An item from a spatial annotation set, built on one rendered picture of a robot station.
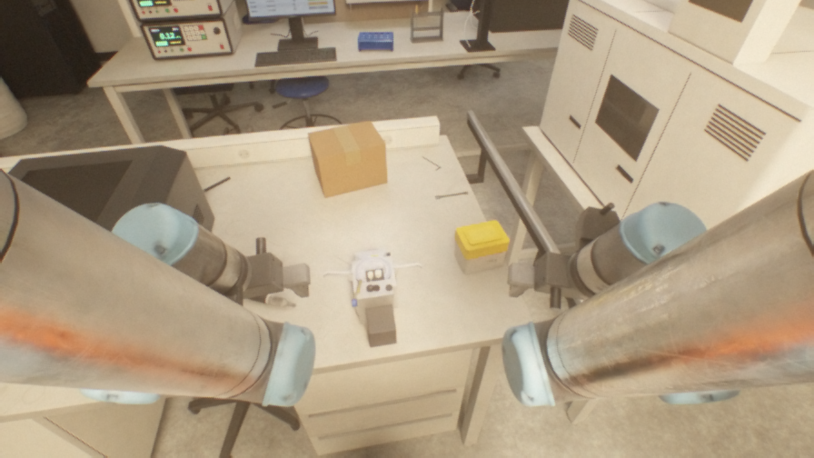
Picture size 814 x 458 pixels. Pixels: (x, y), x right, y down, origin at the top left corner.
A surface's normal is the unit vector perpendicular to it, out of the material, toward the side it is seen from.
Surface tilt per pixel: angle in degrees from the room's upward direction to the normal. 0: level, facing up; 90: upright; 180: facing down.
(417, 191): 0
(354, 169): 90
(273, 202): 0
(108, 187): 0
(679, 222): 25
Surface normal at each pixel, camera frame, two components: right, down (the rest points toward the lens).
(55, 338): 0.81, 0.49
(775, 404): 0.00, -0.75
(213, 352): 0.93, 0.29
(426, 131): 0.17, 0.65
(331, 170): 0.37, 0.61
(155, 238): -0.06, -0.42
